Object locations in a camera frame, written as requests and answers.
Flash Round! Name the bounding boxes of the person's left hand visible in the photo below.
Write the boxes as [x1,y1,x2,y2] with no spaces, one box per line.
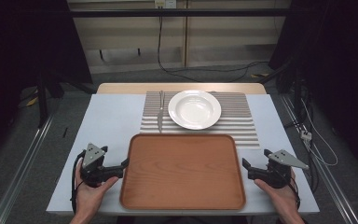
[75,161,119,217]

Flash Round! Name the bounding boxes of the striped grey placemat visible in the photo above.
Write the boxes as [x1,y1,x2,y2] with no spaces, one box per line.
[139,91,261,150]

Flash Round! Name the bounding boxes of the silver metal fork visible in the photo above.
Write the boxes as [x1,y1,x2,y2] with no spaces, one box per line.
[157,90,166,133]

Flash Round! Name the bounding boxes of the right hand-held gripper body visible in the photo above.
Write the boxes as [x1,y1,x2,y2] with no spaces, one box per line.
[247,148,310,189]

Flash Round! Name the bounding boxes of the long black floor cable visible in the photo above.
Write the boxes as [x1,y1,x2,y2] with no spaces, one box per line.
[157,14,269,84]

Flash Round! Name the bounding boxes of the black horizontal bar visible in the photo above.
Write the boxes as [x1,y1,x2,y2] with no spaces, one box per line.
[67,7,294,19]

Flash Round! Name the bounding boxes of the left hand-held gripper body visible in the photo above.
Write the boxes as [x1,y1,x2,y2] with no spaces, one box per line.
[79,142,126,189]

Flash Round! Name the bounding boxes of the white round plate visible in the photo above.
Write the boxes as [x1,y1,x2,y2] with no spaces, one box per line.
[167,90,223,131]

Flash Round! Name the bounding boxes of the white thin cable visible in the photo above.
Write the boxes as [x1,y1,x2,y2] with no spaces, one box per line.
[299,98,339,167]

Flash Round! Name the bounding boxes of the dark curtain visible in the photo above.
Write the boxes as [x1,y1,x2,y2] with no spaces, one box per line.
[0,0,93,169]
[268,0,358,180]

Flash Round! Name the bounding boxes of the black metal stand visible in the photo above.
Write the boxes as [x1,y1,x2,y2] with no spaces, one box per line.
[35,69,50,129]

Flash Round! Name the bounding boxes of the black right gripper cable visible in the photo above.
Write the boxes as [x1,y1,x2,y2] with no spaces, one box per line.
[283,169,302,210]

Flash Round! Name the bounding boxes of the white plug connector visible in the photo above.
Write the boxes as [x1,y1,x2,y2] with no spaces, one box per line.
[299,129,312,142]

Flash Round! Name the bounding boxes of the white wall socket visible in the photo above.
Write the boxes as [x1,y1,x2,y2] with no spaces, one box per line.
[154,0,178,9]

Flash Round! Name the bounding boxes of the white table cover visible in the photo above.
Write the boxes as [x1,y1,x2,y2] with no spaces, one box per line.
[46,92,321,217]

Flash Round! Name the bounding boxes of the yellow floor tape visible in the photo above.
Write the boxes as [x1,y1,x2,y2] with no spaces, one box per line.
[25,95,40,107]

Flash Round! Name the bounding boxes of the person's right hand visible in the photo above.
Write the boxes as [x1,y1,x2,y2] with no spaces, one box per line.
[254,173,300,217]

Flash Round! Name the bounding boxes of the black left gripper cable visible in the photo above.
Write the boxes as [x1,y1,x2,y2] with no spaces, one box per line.
[70,149,88,214]

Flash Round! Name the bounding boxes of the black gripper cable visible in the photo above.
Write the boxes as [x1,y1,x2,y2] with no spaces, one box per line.
[283,169,302,210]
[70,149,88,214]

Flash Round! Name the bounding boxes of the metal floor rail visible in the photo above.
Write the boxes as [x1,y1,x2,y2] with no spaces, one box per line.
[0,114,56,224]
[279,92,358,224]

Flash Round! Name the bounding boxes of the brown wooden tray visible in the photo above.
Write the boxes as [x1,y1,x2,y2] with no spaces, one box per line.
[119,133,247,211]

